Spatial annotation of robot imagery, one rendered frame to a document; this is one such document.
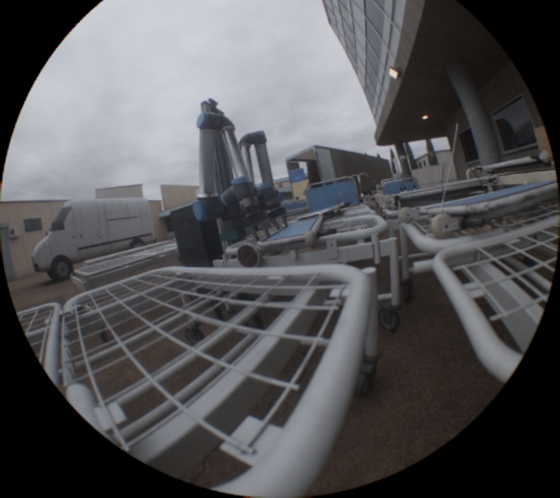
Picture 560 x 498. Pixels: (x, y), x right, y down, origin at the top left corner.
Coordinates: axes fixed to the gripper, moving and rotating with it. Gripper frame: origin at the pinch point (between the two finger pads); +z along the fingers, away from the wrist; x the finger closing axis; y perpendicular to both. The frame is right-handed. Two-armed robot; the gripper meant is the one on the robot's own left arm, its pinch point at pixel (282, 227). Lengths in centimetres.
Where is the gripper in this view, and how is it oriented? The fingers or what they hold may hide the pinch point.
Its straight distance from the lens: 140.2
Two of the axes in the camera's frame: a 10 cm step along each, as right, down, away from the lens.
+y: -2.5, 0.9, -9.6
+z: 3.8, 9.2, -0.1
